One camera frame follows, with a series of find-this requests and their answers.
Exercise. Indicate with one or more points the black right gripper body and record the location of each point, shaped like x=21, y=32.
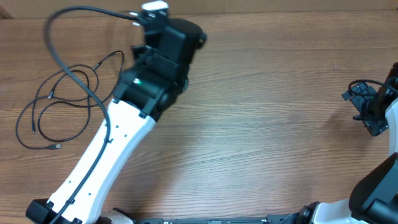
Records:
x=364, y=111

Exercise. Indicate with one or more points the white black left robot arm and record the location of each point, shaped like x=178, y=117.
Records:
x=141, y=95

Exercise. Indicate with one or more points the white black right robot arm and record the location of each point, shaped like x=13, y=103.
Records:
x=374, y=198

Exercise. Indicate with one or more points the brown cardboard backdrop panel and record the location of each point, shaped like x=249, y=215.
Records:
x=29, y=9

